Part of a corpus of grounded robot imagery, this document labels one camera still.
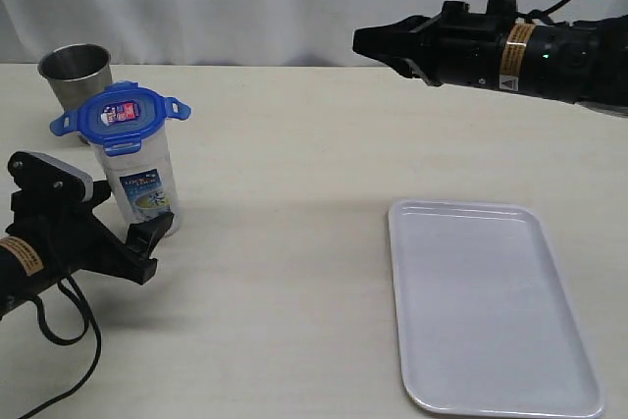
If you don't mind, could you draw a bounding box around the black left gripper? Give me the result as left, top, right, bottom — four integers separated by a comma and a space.
4, 180, 175, 291

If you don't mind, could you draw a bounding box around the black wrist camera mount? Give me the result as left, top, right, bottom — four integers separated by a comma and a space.
7, 151, 94, 214

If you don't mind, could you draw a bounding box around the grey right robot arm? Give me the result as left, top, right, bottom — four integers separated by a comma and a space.
352, 1, 627, 118

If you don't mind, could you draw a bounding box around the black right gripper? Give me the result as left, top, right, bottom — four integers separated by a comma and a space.
352, 1, 519, 91

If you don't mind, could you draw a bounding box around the white plastic tray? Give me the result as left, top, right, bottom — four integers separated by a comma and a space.
388, 199, 606, 418

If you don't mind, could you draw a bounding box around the clear plastic tall container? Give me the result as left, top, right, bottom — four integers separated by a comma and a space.
91, 125, 182, 236

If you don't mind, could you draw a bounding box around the steel cup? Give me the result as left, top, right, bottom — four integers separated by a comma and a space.
37, 43, 113, 112

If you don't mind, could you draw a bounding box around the blue container lid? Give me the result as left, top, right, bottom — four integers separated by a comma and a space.
50, 81, 191, 157

